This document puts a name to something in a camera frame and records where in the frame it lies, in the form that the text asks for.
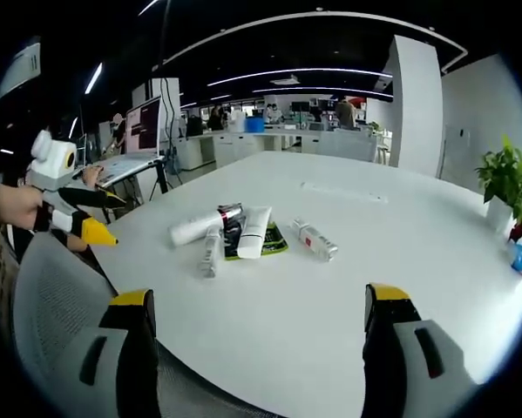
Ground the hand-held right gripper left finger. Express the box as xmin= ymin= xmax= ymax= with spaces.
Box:
xmin=59 ymin=287 xmax=161 ymax=418

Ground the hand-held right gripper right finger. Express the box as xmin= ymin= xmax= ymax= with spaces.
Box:
xmin=363 ymin=281 xmax=482 ymax=418

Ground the white skincare bottle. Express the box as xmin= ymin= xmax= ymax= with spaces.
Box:
xmin=168 ymin=208 xmax=244 ymax=248

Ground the silver skincare tube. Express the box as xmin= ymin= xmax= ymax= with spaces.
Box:
xmin=198 ymin=226 xmax=223 ymax=280

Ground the clear red label skincare bottle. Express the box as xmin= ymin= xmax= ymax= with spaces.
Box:
xmin=291 ymin=217 xmax=340 ymax=263

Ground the black red skincare sachet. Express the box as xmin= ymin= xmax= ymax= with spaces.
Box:
xmin=217 ymin=201 xmax=247 ymax=234

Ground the black green skincare sachet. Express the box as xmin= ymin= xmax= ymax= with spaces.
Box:
xmin=223 ymin=220 xmax=289 ymax=262

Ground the white skincare tube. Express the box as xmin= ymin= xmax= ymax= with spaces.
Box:
xmin=236 ymin=206 xmax=274 ymax=260

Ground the white tilted stand table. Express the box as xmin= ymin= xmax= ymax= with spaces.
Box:
xmin=85 ymin=152 xmax=171 ymax=226

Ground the grey mesh office chair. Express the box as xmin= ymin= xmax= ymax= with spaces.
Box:
xmin=10 ymin=233 xmax=261 ymax=418

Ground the open laptop with pink screen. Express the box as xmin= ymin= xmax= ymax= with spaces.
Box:
xmin=124 ymin=95 xmax=165 ymax=157

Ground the blue crumpled packet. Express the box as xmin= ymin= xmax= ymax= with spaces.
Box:
xmin=507 ymin=242 xmax=522 ymax=272

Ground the green plant in white pot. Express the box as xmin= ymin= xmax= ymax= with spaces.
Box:
xmin=475 ymin=134 xmax=522 ymax=232

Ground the black wrist strap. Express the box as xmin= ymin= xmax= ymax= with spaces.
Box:
xmin=33 ymin=199 xmax=56 ymax=234

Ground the hanging wall screen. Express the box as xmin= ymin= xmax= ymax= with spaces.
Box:
xmin=0 ymin=39 xmax=43 ymax=101

